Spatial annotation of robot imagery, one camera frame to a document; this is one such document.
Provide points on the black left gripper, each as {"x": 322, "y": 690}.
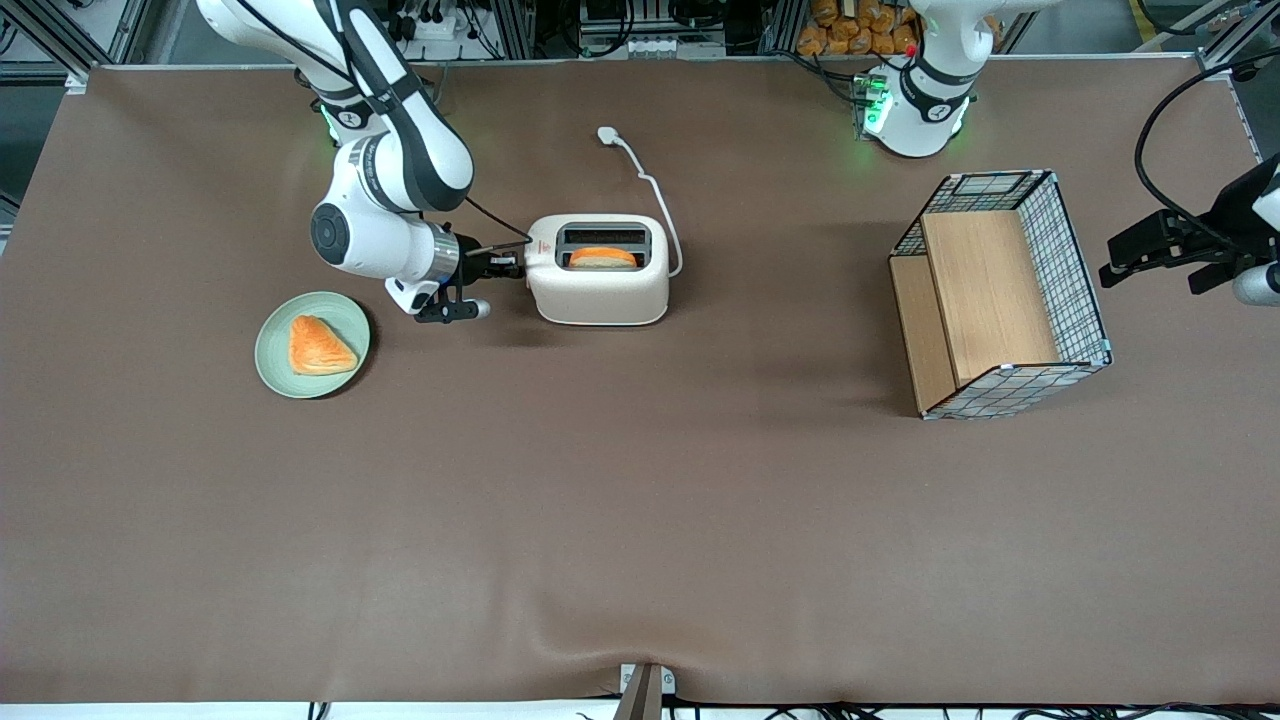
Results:
{"x": 1226, "y": 219}

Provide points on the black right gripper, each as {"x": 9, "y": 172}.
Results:
{"x": 474, "y": 266}

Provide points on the cream white toaster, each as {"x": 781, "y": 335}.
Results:
{"x": 600, "y": 300}

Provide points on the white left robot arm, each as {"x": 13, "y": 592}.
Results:
{"x": 915, "y": 110}

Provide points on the toast bread slice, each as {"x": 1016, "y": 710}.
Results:
{"x": 603, "y": 258}

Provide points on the orange triangular pastry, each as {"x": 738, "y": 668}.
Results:
{"x": 318, "y": 348}

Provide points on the light wooden shelf insert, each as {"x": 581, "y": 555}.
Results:
{"x": 985, "y": 290}

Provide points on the pale green round plate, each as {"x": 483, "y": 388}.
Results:
{"x": 275, "y": 360}

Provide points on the white power strip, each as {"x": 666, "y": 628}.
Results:
{"x": 435, "y": 25}

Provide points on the grey electronics unit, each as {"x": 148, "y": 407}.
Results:
{"x": 650, "y": 45}

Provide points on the brown table mat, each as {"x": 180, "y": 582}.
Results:
{"x": 640, "y": 500}

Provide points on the pile of orange bread rolls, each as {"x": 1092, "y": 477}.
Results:
{"x": 850, "y": 35}

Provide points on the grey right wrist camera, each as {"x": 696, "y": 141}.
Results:
{"x": 470, "y": 310}

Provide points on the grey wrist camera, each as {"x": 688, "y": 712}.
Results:
{"x": 470, "y": 310}
{"x": 1258, "y": 287}

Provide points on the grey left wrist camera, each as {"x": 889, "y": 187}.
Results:
{"x": 1258, "y": 287}

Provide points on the aluminium frame profile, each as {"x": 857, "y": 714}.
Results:
{"x": 60, "y": 35}
{"x": 1220, "y": 35}

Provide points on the metal table edge bracket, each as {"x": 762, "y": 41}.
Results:
{"x": 645, "y": 695}

